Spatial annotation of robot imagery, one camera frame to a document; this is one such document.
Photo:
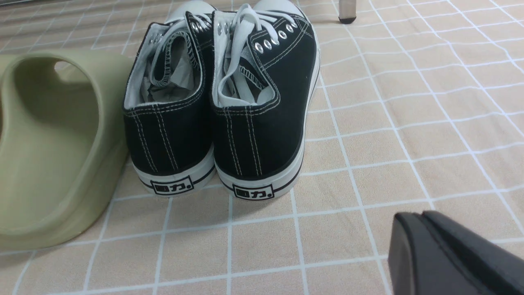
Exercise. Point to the black canvas sneaker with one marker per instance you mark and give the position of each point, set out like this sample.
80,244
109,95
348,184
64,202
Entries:
167,111
267,61

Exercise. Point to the green foam slide right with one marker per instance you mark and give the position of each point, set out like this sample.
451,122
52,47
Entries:
62,143

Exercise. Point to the metal shoe rack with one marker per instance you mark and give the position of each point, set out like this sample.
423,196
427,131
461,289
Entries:
347,11

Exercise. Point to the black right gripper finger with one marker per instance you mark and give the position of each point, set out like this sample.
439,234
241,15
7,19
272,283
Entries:
431,254

